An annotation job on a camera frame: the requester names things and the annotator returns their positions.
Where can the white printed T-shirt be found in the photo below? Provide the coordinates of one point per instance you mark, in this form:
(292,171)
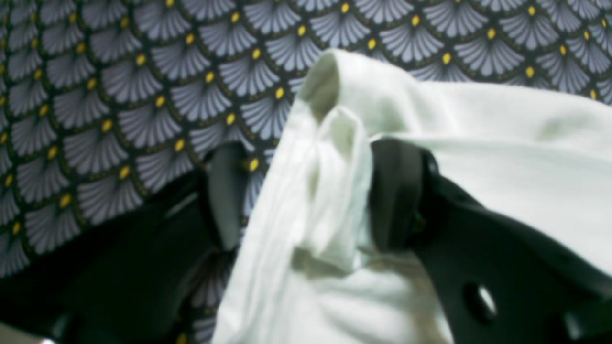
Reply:
(308,271)

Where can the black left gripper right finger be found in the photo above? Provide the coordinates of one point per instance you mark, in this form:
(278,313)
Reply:
(499,281)

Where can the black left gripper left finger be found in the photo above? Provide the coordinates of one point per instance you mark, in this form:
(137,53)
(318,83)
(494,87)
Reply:
(124,281)

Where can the purple fan-pattern table cloth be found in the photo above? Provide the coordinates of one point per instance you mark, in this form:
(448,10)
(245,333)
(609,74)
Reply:
(105,102)

